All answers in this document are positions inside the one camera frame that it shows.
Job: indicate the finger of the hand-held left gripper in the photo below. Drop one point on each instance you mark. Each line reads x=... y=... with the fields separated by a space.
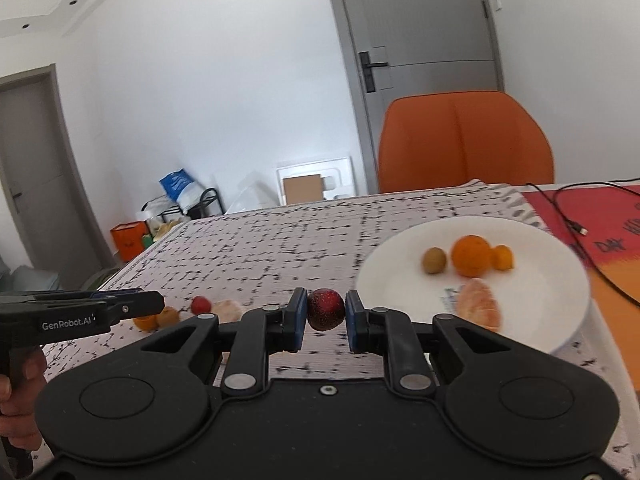
x=140 y=305
x=125 y=291

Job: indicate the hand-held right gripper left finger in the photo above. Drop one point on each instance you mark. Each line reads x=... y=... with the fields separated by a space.
x=296 y=320

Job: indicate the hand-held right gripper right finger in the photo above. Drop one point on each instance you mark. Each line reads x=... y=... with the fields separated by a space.
x=356 y=322

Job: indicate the medium orange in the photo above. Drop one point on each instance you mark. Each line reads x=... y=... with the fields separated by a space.
x=145 y=323

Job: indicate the small brown fruit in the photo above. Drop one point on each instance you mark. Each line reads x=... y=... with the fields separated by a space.
x=434 y=260
x=167 y=317

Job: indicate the dark red fruit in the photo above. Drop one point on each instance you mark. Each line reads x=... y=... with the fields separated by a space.
x=325 y=310

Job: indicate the bright red fruit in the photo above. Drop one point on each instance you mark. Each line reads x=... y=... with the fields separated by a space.
x=200 y=304

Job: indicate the peeled tangerine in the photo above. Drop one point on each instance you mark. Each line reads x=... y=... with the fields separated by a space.
x=480 y=305
x=229 y=311

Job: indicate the large orange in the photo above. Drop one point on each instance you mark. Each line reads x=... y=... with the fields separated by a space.
x=471 y=256

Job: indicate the small orange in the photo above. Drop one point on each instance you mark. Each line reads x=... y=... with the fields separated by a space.
x=502 y=257

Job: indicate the white plate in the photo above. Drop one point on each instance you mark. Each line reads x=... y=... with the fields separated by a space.
x=540 y=285

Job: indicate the person's left hand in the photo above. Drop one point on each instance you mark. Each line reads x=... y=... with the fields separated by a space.
x=20 y=405

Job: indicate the green striped cloth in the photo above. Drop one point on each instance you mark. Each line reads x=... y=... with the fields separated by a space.
x=102 y=280

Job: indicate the orange box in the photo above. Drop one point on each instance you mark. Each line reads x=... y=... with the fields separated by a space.
x=129 y=242

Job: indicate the green bag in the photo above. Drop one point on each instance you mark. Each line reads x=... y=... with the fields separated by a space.
x=147 y=241

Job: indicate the grey sofa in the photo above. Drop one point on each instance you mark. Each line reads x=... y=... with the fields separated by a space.
x=20 y=277

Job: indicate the patterned white tablecloth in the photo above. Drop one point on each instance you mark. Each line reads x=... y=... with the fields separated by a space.
x=280 y=250

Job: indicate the yellow fruit bunch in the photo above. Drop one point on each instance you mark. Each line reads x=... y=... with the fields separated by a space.
x=167 y=227

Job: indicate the blue white bag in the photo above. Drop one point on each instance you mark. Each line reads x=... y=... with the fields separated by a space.
x=180 y=187

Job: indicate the black metal rack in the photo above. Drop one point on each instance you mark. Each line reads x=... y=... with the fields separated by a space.
x=210 y=200

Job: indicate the brown cardboard piece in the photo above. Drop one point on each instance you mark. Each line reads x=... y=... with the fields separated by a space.
x=301 y=188

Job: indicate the grey brown door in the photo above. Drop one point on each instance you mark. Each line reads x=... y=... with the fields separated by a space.
x=35 y=175

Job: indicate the white foam packaging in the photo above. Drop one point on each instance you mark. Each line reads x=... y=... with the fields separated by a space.
x=337 y=170

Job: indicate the orange chair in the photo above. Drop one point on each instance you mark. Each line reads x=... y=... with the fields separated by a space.
x=465 y=145

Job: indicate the red orange printed mat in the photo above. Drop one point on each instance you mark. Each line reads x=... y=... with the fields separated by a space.
x=610 y=220

